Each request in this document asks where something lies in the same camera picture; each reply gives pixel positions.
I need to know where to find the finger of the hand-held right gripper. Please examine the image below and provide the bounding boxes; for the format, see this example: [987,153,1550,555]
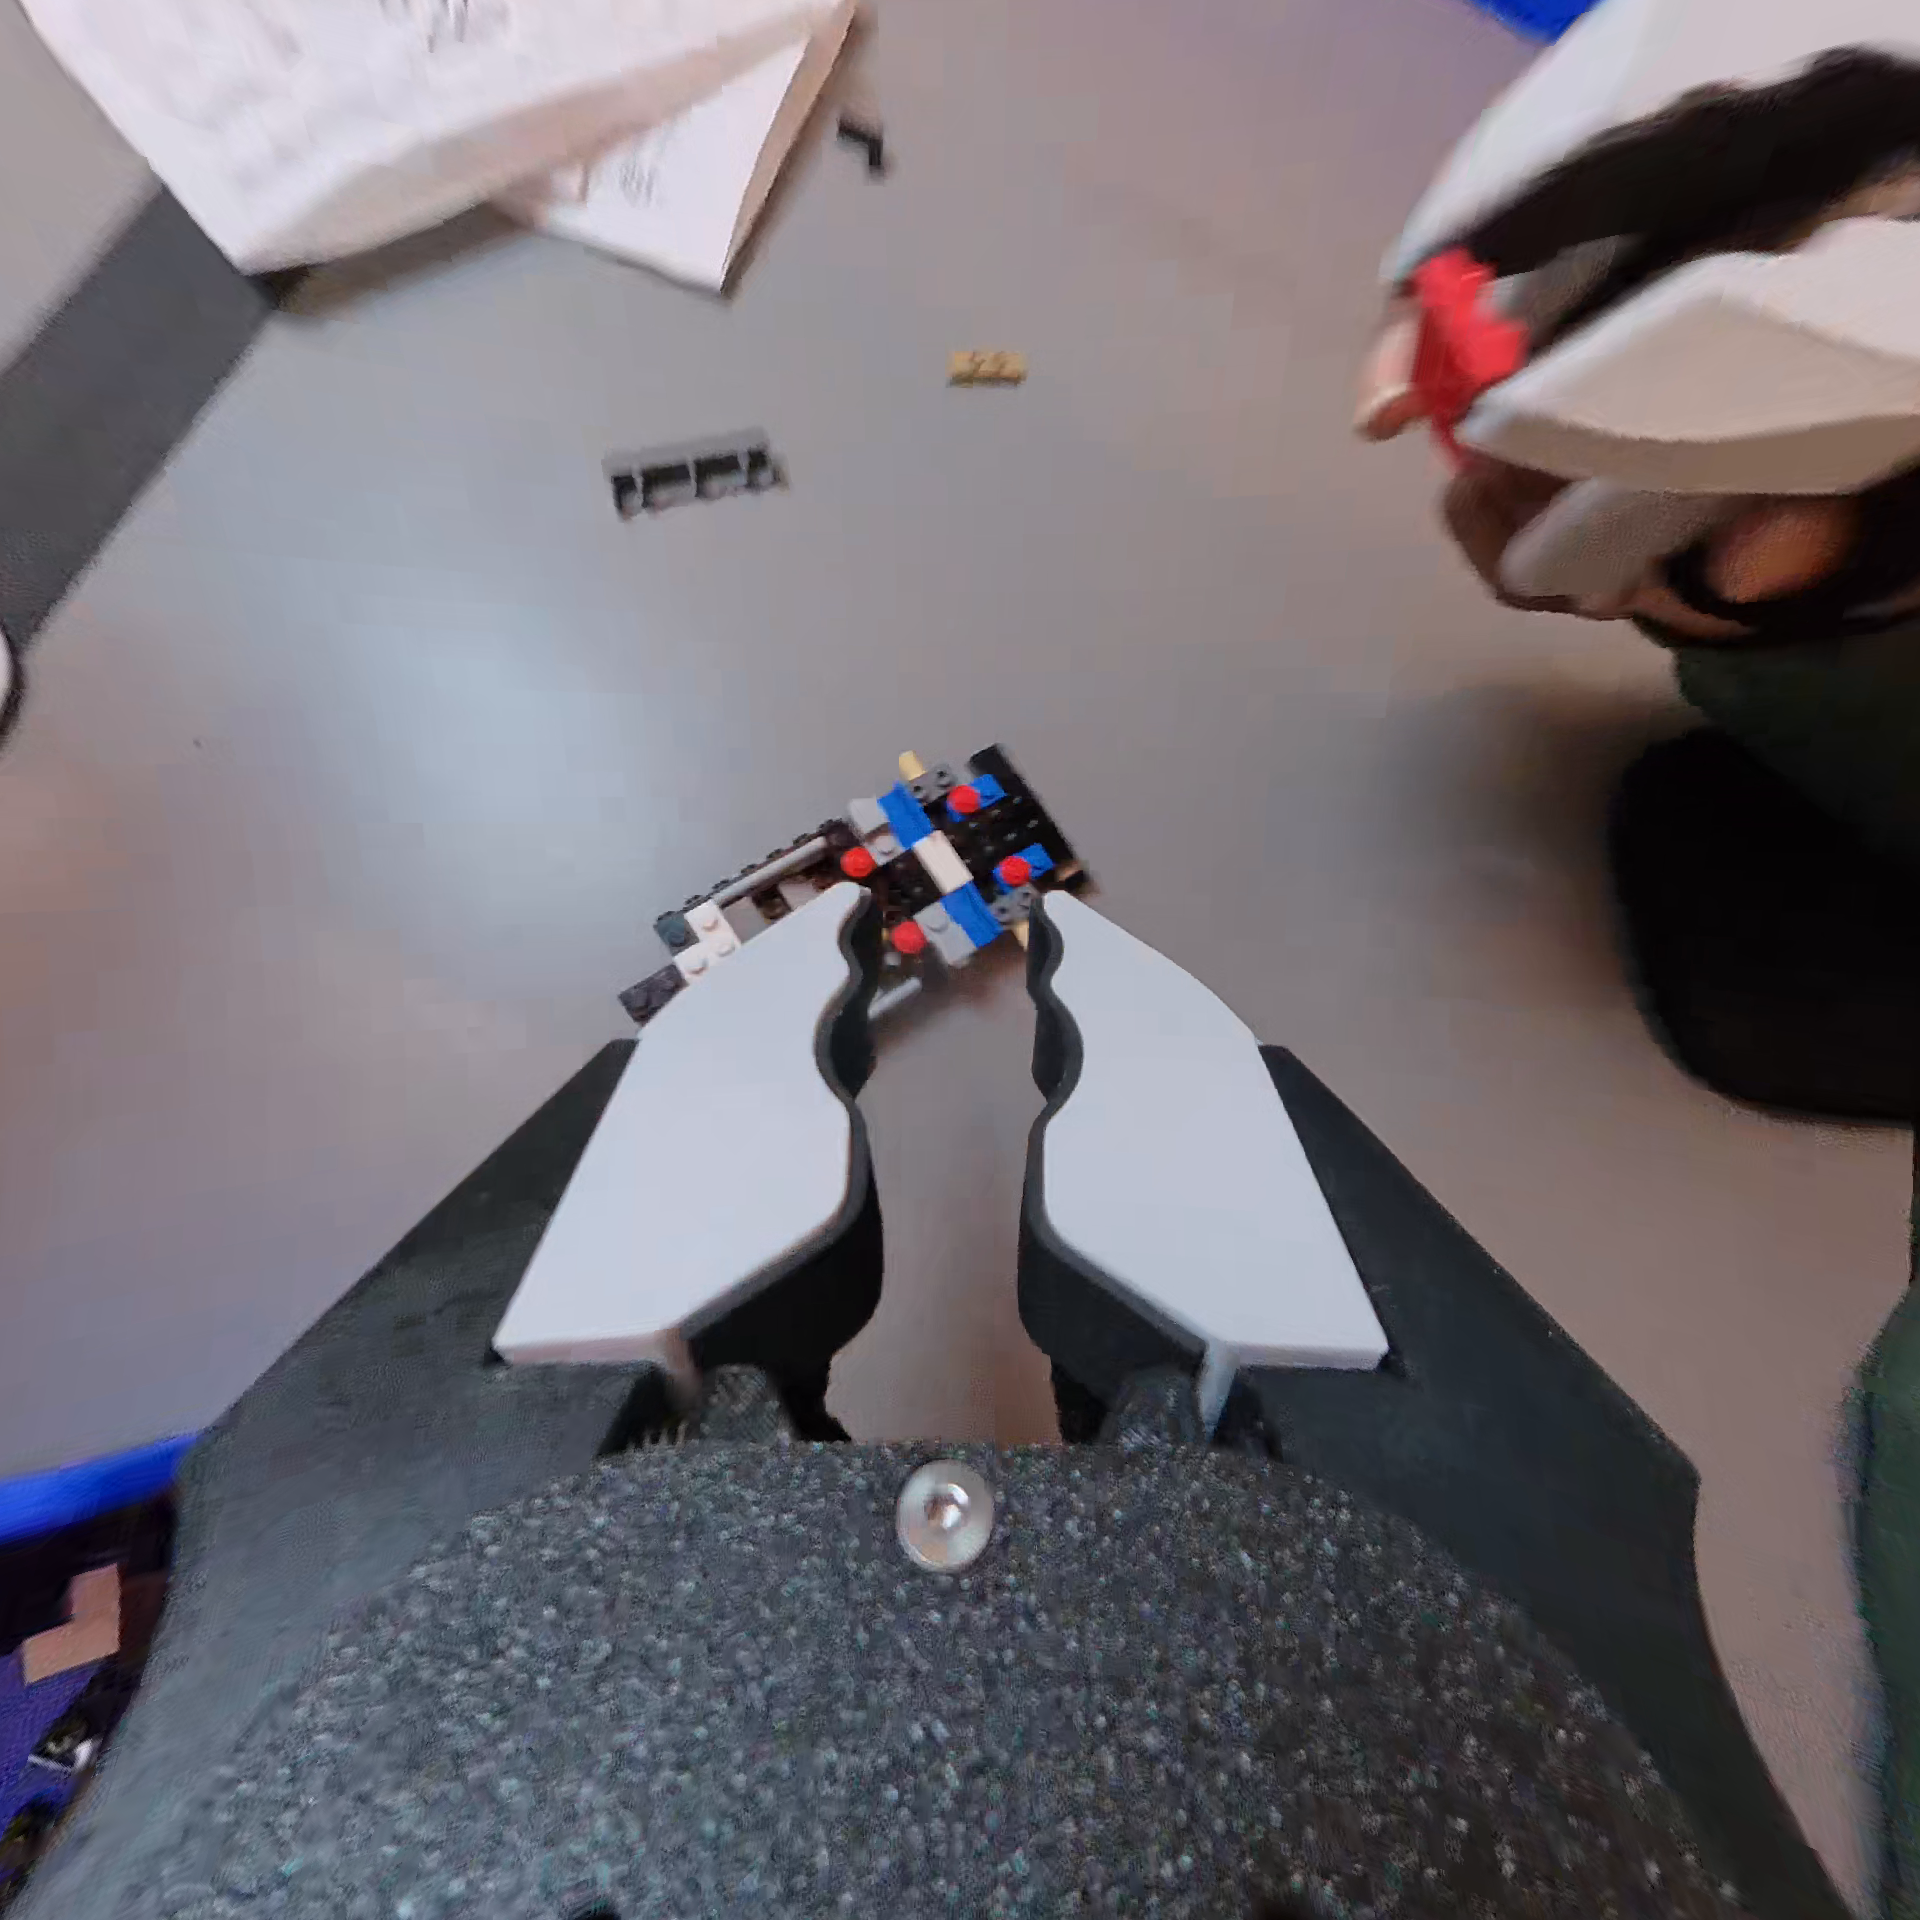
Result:
[1381,0,1920,288]
[1457,235,1920,497]

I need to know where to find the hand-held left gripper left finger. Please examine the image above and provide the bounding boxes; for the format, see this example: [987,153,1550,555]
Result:
[489,891,881,1397]

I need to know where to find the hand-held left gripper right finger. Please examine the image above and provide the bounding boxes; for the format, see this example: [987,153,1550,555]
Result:
[1023,891,1397,1427]

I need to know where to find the red lego piece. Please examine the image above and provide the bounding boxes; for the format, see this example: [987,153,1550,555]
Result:
[1406,250,1533,458]

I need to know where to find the lego car model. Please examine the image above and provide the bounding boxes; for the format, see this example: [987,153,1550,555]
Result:
[615,744,1089,1032]

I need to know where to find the lego pieces pile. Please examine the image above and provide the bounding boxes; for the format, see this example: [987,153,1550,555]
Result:
[0,1546,137,1771]

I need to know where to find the small flat black piece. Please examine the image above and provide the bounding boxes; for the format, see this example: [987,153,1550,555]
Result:
[602,437,792,521]

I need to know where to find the white paper sheets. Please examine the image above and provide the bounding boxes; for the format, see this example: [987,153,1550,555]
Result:
[17,0,857,292]

